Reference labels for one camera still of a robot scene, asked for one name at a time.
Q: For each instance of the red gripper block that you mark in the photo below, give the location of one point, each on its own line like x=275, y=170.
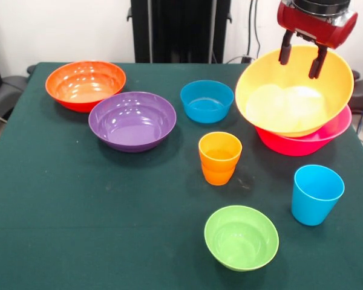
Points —
x=314, y=28

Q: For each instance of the large orange plastic bowl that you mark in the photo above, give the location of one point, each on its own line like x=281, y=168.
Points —
x=335, y=81

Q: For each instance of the pale yellow-green plastic cup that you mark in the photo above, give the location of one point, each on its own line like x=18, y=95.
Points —
x=267, y=105

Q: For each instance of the orange plastic cup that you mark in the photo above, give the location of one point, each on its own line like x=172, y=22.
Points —
x=220, y=154
x=219, y=176

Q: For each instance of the large pink plastic bowl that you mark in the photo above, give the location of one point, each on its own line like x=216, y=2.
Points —
x=290, y=146

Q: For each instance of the small blue plastic bowl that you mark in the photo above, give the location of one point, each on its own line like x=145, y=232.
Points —
x=207, y=102

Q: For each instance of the blue plastic cup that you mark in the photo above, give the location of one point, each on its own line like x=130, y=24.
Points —
x=316, y=202

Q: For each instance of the purple plastic bowl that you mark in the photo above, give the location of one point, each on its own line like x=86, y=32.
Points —
x=133, y=124

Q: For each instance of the small green plastic bowl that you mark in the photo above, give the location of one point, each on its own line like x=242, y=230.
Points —
x=240, y=241

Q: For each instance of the red plastic bowl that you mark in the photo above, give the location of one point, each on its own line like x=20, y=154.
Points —
x=84, y=81

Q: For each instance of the dark green table cloth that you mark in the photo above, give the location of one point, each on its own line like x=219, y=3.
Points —
x=33, y=226

